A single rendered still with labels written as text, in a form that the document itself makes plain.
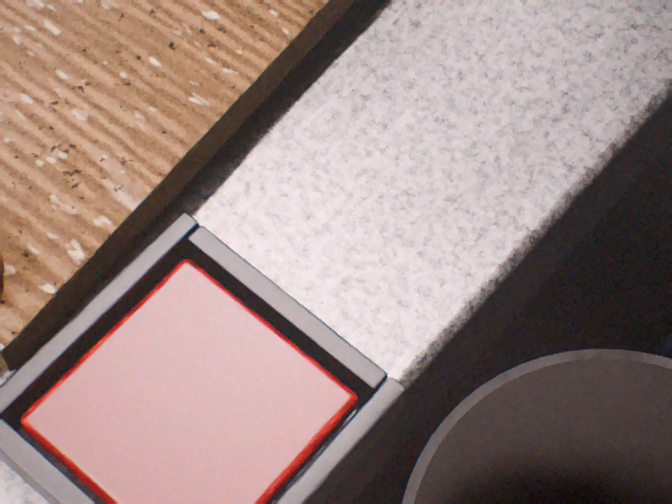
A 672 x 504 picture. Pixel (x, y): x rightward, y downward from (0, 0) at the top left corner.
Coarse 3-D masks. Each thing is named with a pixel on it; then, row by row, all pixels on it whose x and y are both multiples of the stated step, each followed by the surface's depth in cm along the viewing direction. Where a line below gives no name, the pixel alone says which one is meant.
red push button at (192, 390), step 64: (128, 320) 34; (192, 320) 34; (256, 320) 34; (64, 384) 33; (128, 384) 33; (192, 384) 33; (256, 384) 34; (320, 384) 34; (64, 448) 33; (128, 448) 33; (192, 448) 33; (256, 448) 33
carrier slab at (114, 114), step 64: (0, 0) 37; (64, 0) 38; (128, 0) 38; (192, 0) 38; (256, 0) 38; (320, 0) 38; (0, 64) 37; (64, 64) 37; (128, 64) 37; (192, 64) 37; (256, 64) 37; (0, 128) 36; (64, 128) 36; (128, 128) 36; (192, 128) 36; (0, 192) 35; (64, 192) 35; (128, 192) 35; (64, 256) 34; (0, 320) 33
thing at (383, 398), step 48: (192, 240) 35; (144, 288) 35; (240, 288) 35; (96, 336) 34; (288, 336) 35; (336, 336) 34; (48, 384) 34; (384, 384) 33; (0, 432) 32; (384, 432) 34; (48, 480) 32; (336, 480) 33
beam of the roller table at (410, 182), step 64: (448, 0) 41; (512, 0) 41; (576, 0) 41; (640, 0) 41; (320, 64) 40; (384, 64) 39; (448, 64) 40; (512, 64) 40; (576, 64) 40; (640, 64) 40; (256, 128) 39; (320, 128) 38; (384, 128) 39; (448, 128) 39; (512, 128) 39; (576, 128) 39; (640, 128) 39; (192, 192) 37; (256, 192) 37; (320, 192) 38; (384, 192) 38; (448, 192) 38; (512, 192) 38; (576, 192) 38; (128, 256) 37; (256, 256) 37; (320, 256) 37; (384, 256) 37; (448, 256) 37; (512, 256) 37; (64, 320) 36; (384, 320) 36; (448, 320) 36; (0, 384) 35; (448, 384) 40; (320, 448) 34; (384, 448) 38
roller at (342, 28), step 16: (368, 0) 42; (352, 16) 42; (336, 32) 42; (320, 48) 41; (304, 64) 41; (288, 80) 41; (272, 96) 41; (256, 112) 40; (240, 128) 40; (224, 144) 40
